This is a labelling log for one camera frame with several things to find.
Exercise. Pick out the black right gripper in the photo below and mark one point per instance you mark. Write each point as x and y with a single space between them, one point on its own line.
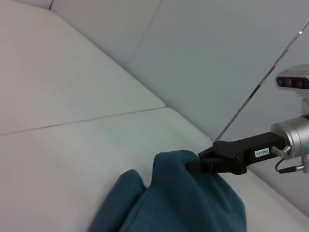
241 152

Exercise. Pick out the teal blue shirt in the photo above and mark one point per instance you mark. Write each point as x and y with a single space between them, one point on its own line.
181 198

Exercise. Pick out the metal right wrist connector plug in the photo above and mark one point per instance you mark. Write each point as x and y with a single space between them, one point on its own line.
281 151

